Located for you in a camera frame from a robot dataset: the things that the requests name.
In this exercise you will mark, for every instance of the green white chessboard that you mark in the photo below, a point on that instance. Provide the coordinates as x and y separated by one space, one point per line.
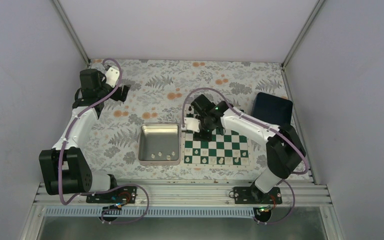
235 148

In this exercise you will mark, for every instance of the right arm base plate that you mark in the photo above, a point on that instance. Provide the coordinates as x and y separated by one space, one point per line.
247 195

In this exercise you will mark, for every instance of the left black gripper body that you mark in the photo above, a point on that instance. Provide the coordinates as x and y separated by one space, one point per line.
116 96

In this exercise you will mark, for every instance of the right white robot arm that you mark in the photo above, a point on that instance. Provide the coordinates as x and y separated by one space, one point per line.
284 150

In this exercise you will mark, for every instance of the aluminium frame rail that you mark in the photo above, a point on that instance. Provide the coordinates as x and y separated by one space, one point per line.
163 195

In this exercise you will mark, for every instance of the floral table mat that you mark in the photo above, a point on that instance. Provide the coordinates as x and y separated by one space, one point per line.
158 89

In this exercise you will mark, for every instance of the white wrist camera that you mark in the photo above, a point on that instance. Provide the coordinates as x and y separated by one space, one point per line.
112 76
191 124

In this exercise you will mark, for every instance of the dark blue box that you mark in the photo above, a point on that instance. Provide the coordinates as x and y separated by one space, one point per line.
272 109

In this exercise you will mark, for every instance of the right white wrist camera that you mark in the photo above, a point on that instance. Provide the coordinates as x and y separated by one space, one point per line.
191 124

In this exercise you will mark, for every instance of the metal tray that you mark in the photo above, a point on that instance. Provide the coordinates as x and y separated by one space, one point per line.
159 144

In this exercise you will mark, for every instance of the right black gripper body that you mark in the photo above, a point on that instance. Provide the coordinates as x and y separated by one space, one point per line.
208 136

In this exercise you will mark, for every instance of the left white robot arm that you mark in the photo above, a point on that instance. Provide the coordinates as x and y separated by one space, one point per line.
64 167

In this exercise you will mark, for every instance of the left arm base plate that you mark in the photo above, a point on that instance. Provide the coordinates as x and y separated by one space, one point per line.
121 196

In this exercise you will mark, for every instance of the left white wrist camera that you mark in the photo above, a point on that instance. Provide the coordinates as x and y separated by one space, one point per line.
112 76

